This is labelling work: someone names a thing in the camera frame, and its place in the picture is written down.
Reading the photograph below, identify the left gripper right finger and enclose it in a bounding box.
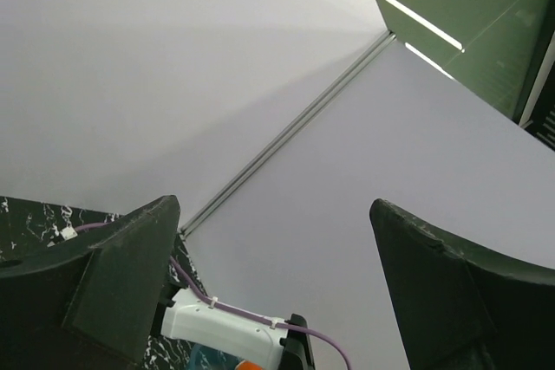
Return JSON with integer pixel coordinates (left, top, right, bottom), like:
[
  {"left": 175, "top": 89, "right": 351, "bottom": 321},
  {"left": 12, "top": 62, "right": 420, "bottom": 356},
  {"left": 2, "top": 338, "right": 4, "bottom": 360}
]
[{"left": 369, "top": 198, "right": 554, "bottom": 369}]

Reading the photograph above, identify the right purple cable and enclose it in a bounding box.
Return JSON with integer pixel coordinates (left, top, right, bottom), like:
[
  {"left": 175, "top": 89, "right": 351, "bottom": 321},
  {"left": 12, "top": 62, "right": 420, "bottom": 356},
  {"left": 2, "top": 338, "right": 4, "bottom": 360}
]
[{"left": 47, "top": 222, "right": 355, "bottom": 370}]

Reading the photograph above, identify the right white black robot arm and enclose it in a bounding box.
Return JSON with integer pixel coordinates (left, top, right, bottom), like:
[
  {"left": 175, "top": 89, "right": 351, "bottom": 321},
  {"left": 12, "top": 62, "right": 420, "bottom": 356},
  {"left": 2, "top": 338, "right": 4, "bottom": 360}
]
[{"left": 153, "top": 285, "right": 315, "bottom": 369}]

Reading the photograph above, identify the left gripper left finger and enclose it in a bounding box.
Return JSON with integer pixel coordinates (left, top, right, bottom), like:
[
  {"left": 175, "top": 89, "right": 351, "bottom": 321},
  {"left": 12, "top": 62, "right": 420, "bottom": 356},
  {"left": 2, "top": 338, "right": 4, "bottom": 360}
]
[{"left": 1, "top": 195, "right": 180, "bottom": 369}]

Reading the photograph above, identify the blue translucent plastic tray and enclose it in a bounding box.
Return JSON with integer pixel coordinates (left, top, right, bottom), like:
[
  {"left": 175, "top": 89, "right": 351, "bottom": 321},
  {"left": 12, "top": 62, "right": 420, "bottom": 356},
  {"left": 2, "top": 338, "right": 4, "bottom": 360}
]
[{"left": 186, "top": 344, "right": 241, "bottom": 370}]

